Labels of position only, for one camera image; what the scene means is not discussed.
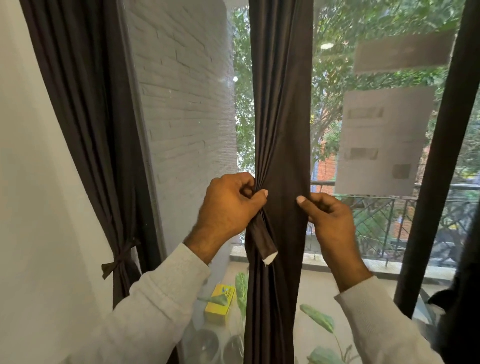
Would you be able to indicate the person's left hand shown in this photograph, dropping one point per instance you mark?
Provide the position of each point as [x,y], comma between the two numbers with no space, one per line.
[225,210]

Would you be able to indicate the black plant pot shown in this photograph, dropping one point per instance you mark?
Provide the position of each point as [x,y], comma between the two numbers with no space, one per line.
[202,348]

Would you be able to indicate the yellow cardboard box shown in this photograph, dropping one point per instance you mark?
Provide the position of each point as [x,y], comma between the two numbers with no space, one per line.
[219,309]

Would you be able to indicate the dark brown curtain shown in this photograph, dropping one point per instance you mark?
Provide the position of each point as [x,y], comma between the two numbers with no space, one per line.
[93,112]
[465,300]
[281,112]

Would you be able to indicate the person's right forearm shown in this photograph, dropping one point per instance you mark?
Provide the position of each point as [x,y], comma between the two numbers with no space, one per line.
[375,326]

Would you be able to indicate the large grey paper notice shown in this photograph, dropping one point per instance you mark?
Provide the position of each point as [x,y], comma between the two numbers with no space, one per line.
[382,131]

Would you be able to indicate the person's right hand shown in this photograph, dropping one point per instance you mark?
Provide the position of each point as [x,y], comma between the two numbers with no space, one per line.
[333,228]

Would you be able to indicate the black metal balcony railing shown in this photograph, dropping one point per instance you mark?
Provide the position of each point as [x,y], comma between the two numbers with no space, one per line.
[322,183]

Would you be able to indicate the small grey paper notice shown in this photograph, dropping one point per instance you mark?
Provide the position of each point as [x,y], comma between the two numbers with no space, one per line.
[405,52]

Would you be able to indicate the orange brick building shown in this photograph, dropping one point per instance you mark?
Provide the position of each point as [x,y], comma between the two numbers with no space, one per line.
[326,168]

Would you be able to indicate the person's left forearm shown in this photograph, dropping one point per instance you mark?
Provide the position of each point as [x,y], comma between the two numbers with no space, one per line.
[150,318]

